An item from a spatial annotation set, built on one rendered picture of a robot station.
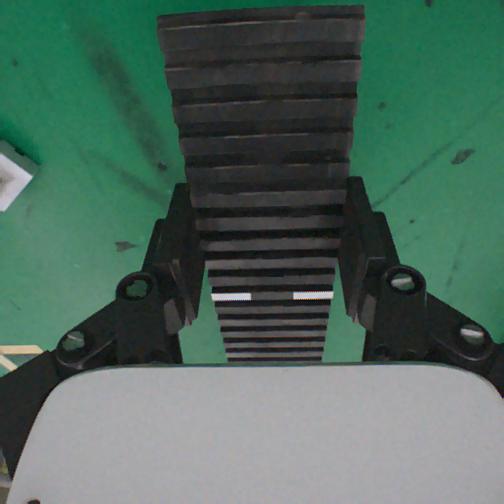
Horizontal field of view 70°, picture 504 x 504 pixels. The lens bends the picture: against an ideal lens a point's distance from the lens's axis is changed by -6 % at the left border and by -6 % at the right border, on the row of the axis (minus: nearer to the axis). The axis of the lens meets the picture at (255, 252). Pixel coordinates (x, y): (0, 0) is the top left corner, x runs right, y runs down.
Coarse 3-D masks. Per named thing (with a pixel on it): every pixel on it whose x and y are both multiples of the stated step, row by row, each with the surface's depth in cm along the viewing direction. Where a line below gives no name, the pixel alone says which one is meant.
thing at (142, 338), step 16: (144, 272) 11; (128, 288) 10; (144, 288) 10; (160, 288) 11; (128, 304) 10; (144, 304) 10; (160, 304) 10; (128, 320) 10; (144, 320) 10; (160, 320) 9; (128, 336) 9; (144, 336) 9; (160, 336) 9; (176, 336) 12; (128, 352) 9; (144, 352) 9; (160, 352) 9; (176, 352) 11
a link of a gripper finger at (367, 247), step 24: (360, 192) 12; (360, 216) 11; (384, 216) 12; (360, 240) 11; (384, 240) 12; (360, 264) 10; (384, 264) 11; (360, 288) 11; (360, 312) 11; (432, 312) 10; (456, 312) 10; (432, 336) 9; (456, 336) 9; (480, 336) 9; (432, 360) 10; (456, 360) 9; (480, 360) 9
